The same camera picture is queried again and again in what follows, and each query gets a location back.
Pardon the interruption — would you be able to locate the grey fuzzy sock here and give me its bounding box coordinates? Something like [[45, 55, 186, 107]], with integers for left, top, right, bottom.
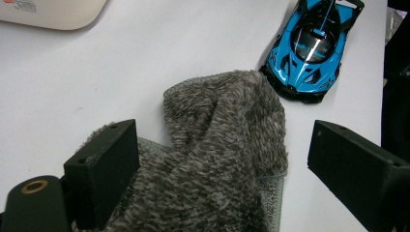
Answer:
[[72, 70, 290, 232]]

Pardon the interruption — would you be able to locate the blue toy car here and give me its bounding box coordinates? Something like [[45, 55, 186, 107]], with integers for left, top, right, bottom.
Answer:
[[258, 0, 366, 105]]

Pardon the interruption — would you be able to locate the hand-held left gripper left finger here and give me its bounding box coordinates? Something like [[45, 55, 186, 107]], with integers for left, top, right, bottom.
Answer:
[[63, 118, 141, 231]]

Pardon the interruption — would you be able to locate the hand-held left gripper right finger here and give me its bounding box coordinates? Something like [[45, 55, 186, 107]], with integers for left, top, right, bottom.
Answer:
[[307, 119, 410, 232]]

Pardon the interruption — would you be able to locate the white plastic storage bin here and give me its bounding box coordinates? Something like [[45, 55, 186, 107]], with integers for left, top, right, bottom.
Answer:
[[0, 0, 108, 32]]

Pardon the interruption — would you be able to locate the black stand with base plate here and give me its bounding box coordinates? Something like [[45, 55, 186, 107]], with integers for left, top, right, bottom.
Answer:
[[381, 13, 410, 162]]

